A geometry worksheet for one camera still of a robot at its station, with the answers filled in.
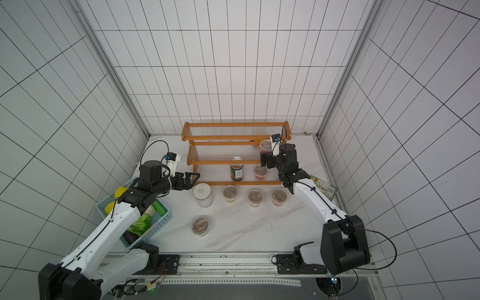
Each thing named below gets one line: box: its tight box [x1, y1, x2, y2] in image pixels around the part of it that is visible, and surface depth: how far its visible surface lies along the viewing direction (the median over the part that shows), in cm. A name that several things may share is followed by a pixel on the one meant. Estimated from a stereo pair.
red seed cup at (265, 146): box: [260, 139, 272, 154], surface depth 87 cm
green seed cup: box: [191, 217, 210, 237], surface depth 79 cm
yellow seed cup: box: [223, 185, 239, 204], surface depth 89 cm
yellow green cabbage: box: [104, 186, 129, 214], surface depth 85 cm
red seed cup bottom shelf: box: [253, 165, 268, 182], surface depth 96 cm
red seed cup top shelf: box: [248, 190, 264, 207], surface depth 88 cm
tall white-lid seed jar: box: [192, 182, 214, 208], surface depth 85 cm
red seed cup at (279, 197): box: [271, 188, 288, 207], surface depth 88 cm
